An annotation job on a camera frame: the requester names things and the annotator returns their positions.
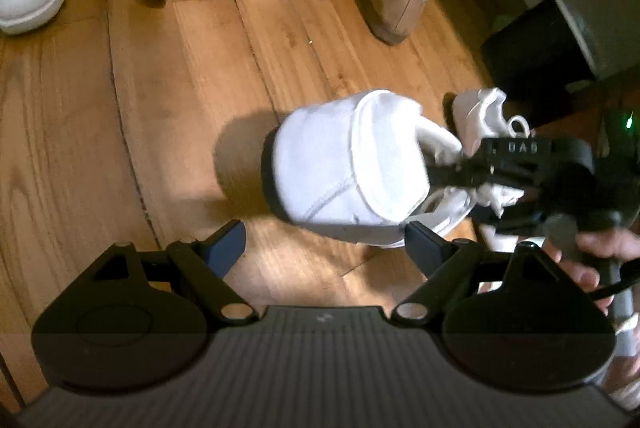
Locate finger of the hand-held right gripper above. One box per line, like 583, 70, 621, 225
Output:
462, 137, 553, 169
426, 160, 540, 199

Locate black box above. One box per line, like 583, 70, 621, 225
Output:
481, 0, 603, 129

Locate white lace-up sneaker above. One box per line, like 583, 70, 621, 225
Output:
451, 86, 532, 249

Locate person's right hand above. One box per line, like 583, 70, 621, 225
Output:
542, 228, 640, 316

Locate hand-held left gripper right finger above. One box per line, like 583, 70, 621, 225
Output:
390, 221, 557, 326

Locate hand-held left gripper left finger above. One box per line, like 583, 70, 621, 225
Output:
91, 219, 260, 326

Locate white high-top canvas sneaker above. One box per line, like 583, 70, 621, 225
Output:
262, 88, 483, 249

